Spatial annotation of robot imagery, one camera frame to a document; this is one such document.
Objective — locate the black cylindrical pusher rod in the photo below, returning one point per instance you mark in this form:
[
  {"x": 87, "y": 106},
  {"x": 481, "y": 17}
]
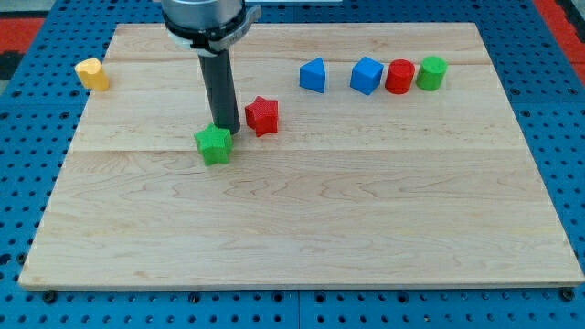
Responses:
[{"x": 219, "y": 84}]

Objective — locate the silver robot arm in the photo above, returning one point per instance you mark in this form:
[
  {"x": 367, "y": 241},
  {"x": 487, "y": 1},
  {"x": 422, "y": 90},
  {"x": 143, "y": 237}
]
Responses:
[{"x": 210, "y": 28}]

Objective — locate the yellow heart block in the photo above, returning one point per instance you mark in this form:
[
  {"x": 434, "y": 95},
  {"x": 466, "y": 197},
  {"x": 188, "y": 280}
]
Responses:
[{"x": 92, "y": 75}]

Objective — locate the red star block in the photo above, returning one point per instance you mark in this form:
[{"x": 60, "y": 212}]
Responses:
[{"x": 262, "y": 116}]

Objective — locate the green star block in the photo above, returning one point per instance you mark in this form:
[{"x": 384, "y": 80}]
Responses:
[{"x": 214, "y": 144}]

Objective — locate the blue triangular prism block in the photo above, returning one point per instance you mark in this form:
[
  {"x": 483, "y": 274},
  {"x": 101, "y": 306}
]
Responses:
[{"x": 312, "y": 75}]

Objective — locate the blue cube block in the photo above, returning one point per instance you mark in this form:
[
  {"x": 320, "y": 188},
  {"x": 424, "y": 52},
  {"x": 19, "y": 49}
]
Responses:
[{"x": 366, "y": 75}]

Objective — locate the wooden board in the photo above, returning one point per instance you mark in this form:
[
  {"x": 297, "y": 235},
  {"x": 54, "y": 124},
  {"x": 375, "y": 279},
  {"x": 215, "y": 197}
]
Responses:
[{"x": 423, "y": 190}]

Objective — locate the red cylinder block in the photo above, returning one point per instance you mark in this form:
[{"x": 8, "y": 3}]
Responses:
[{"x": 399, "y": 77}]

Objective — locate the green cylinder block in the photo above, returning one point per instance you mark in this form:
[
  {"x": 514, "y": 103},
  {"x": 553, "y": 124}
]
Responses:
[{"x": 431, "y": 73}]

